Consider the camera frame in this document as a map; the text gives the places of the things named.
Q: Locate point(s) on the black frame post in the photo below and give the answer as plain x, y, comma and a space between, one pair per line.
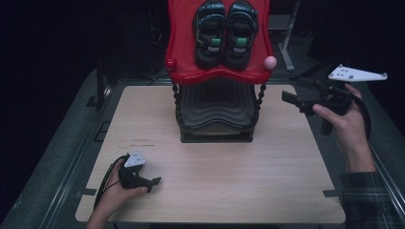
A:
100, 86

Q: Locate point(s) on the person's left hand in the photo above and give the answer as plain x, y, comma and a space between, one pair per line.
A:
117, 197

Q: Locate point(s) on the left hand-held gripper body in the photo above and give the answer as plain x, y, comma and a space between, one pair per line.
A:
130, 179

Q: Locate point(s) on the person's right hand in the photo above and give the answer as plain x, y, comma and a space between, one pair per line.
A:
348, 127

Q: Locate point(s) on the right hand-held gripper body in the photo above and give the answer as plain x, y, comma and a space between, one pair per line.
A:
334, 98

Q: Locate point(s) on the grey metal stand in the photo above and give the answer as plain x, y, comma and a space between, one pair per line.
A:
286, 44

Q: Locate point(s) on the red and black shoe rack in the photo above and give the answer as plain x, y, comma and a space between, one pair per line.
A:
181, 47

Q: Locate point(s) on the black tape piece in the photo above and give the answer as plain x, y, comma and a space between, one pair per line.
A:
86, 192
330, 193

